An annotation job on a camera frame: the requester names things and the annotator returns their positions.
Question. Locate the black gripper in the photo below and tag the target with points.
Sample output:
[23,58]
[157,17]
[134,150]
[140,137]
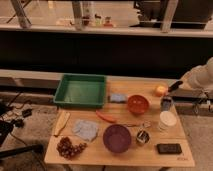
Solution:
[175,86]

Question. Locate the blue plastic cup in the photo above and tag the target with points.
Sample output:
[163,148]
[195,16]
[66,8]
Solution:
[166,103]

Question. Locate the white paper cup stack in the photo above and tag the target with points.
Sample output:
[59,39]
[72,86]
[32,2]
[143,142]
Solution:
[166,120]

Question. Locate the orange fruit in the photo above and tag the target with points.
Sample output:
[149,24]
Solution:
[160,90]

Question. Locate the orange bowl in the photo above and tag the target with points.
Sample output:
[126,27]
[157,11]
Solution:
[137,104]

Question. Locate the metal fork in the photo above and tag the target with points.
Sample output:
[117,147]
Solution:
[145,124]

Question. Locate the blue sponge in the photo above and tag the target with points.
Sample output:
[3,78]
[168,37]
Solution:
[118,98]

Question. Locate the small metal can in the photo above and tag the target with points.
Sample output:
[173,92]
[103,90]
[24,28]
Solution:
[142,137]

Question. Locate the black phone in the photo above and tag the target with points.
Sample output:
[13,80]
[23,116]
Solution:
[169,148]

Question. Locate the purple bowl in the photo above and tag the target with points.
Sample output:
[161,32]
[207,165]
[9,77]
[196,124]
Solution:
[117,138]

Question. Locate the blue cloth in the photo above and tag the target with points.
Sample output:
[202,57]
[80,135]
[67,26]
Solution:
[87,130]

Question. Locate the green plastic tray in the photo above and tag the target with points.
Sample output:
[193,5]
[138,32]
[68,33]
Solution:
[81,91]

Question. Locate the wooden spatula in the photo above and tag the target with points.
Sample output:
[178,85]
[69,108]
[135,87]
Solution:
[61,122]

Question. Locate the bunch of red grapes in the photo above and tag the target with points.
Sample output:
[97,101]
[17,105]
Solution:
[68,150]

